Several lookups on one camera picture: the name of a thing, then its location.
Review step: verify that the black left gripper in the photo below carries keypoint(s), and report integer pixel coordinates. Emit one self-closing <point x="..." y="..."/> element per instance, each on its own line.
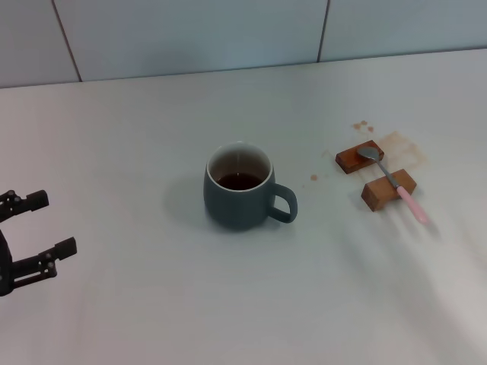
<point x="5" y="270"/>

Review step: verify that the light brown wooden block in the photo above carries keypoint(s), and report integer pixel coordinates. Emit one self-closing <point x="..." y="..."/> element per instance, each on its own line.
<point x="376" y="194"/>

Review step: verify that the dark brown coffee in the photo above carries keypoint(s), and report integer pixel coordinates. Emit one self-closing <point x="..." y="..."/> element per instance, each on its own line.
<point x="239" y="181"/>

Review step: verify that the grey ceramic cup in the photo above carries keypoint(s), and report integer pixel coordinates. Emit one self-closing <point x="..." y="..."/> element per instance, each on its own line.
<point x="239" y="209"/>

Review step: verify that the dark reddish wooden block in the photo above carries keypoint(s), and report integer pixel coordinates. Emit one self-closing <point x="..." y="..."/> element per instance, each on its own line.
<point x="350" y="161"/>

